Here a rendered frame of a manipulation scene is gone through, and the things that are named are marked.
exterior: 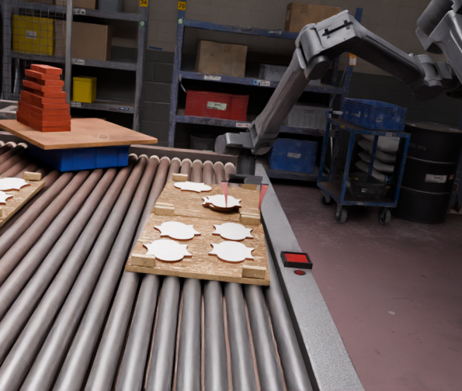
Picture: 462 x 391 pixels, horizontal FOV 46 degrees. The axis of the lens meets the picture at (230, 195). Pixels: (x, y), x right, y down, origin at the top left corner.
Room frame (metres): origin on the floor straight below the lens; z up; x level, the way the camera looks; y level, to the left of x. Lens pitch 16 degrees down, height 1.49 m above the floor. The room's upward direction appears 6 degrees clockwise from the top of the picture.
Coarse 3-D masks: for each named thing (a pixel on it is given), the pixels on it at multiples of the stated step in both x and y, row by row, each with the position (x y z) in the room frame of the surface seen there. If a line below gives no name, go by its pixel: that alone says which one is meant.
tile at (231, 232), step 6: (216, 228) 1.52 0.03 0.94; (222, 228) 1.53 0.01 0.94; (228, 228) 1.53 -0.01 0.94; (234, 228) 1.54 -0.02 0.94; (240, 228) 1.54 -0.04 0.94; (246, 228) 1.55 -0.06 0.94; (216, 234) 1.48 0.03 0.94; (222, 234) 1.47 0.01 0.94; (228, 234) 1.48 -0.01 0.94; (234, 234) 1.48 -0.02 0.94; (240, 234) 1.49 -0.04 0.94; (246, 234) 1.50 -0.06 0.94; (228, 240) 1.45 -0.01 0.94; (234, 240) 1.45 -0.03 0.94; (240, 240) 1.46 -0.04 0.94
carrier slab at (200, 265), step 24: (168, 216) 1.60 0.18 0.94; (144, 240) 1.38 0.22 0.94; (192, 240) 1.42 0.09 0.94; (216, 240) 1.44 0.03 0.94; (264, 240) 1.48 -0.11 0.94; (168, 264) 1.25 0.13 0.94; (192, 264) 1.26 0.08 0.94; (216, 264) 1.28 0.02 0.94; (240, 264) 1.30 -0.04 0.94; (264, 264) 1.31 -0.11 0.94
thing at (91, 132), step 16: (16, 128) 2.18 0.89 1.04; (32, 128) 2.21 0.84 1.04; (80, 128) 2.33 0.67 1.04; (96, 128) 2.37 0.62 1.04; (112, 128) 2.41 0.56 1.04; (48, 144) 1.95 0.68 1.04; (64, 144) 1.99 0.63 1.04; (80, 144) 2.04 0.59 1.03; (96, 144) 2.08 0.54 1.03; (112, 144) 2.13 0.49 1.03; (128, 144) 2.19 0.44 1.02
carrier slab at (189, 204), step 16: (176, 192) 1.87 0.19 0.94; (192, 192) 1.89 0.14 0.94; (208, 192) 1.92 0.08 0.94; (240, 192) 1.97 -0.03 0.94; (256, 192) 1.99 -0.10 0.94; (176, 208) 1.69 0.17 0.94; (192, 208) 1.71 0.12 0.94; (208, 208) 1.73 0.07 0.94; (240, 208) 1.77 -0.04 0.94; (256, 208) 1.79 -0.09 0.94
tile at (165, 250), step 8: (160, 240) 1.37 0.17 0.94; (168, 240) 1.38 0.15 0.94; (152, 248) 1.31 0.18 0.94; (160, 248) 1.32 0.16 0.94; (168, 248) 1.32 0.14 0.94; (176, 248) 1.33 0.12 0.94; (184, 248) 1.34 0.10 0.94; (160, 256) 1.27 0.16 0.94; (168, 256) 1.27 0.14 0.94; (176, 256) 1.28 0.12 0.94; (184, 256) 1.29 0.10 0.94; (192, 256) 1.30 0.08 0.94
